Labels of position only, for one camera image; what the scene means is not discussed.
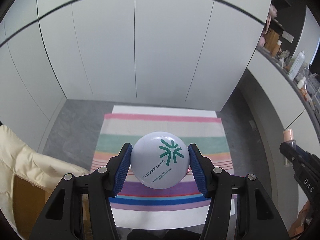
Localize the small peach bottle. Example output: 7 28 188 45
283 128 296 148

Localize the cream padded cushion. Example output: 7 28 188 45
1 124 89 231

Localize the brown box on shelf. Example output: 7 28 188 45
264 29 281 57

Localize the striped colourful cloth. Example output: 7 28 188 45
90 113 235 211

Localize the pink plush toy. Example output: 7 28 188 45
258 36 265 47

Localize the white round compact case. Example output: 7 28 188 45
130 132 190 190

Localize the white spray bottle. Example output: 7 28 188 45
288 51 305 81

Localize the brown cardboard box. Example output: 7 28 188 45
13 176 52 239

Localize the white small bottle on shelf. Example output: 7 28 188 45
297 77 306 89

